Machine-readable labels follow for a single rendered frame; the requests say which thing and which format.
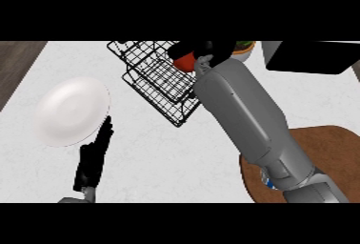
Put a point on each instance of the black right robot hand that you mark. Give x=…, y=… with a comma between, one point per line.
x=205, y=50

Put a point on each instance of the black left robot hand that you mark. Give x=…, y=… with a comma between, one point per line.
x=93, y=158

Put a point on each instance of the red bell pepper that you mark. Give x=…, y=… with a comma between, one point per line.
x=186, y=63

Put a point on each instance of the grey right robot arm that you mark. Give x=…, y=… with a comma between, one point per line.
x=252, y=127

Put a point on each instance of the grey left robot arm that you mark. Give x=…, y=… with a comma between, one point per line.
x=80, y=197

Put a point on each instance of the brown wooden cutting board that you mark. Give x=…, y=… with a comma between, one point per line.
x=327, y=158

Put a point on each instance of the potted green plant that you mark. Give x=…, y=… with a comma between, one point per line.
x=242, y=50

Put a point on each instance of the white plate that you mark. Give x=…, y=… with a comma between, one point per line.
x=72, y=111

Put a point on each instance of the black appliance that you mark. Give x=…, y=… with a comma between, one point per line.
x=308, y=56

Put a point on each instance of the blue and white object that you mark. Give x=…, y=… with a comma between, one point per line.
x=267, y=181

